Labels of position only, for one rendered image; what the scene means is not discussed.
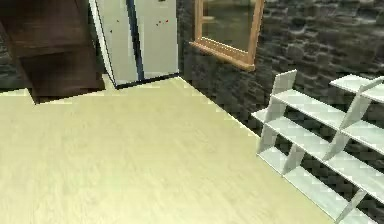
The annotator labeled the dark brown wooden cupboard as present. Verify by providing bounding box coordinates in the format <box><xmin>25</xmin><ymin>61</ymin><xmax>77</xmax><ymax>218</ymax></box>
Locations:
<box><xmin>0</xmin><ymin>0</ymin><xmax>106</xmax><ymax>105</ymax></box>

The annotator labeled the wooden framed window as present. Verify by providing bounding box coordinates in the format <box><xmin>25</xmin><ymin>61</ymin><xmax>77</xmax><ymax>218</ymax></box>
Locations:
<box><xmin>189</xmin><ymin>0</ymin><xmax>266</xmax><ymax>72</ymax></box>

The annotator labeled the white fridge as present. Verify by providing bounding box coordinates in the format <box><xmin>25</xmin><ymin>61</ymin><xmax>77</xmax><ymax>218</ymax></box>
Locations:
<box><xmin>88</xmin><ymin>0</ymin><xmax>180</xmax><ymax>90</ymax></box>

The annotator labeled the white open shelf unit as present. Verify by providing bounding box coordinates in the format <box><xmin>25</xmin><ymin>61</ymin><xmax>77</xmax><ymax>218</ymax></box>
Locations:
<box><xmin>251</xmin><ymin>69</ymin><xmax>384</xmax><ymax>224</ymax></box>

